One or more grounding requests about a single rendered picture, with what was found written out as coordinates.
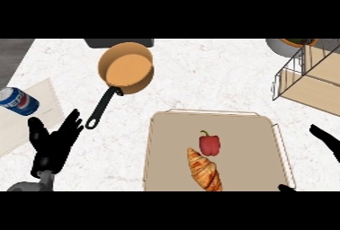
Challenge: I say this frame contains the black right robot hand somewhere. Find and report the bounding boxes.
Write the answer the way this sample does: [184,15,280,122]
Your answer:
[278,124,340,192]

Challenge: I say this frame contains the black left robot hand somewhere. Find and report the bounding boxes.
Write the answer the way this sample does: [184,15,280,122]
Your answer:
[27,108,86,180]

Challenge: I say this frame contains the beige tray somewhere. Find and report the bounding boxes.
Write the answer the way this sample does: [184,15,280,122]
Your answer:
[142,109,297,192]

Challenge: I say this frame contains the red bell pepper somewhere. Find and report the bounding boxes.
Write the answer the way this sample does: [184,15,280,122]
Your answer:
[198,129,222,157]

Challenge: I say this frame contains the cream placemat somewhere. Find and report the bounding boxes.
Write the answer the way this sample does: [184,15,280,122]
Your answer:
[0,77,67,159]

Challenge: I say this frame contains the blue soda can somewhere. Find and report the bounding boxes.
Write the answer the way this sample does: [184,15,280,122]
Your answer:
[0,86,42,117]

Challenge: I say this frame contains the golden brown croissant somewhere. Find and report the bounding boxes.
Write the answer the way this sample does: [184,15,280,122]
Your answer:
[187,146,225,192]

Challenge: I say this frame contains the grey pot with plant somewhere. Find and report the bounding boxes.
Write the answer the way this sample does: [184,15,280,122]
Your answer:
[265,39,320,58]

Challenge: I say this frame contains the dark grey appliance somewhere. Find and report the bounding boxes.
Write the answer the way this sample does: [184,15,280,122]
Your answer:
[85,39,156,49]

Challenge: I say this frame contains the wire tiered shelf wooden boards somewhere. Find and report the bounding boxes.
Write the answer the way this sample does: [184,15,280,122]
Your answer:
[271,39,340,117]

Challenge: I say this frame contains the copper frying pan black handle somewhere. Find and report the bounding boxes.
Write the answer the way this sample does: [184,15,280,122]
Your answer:
[85,41,156,130]

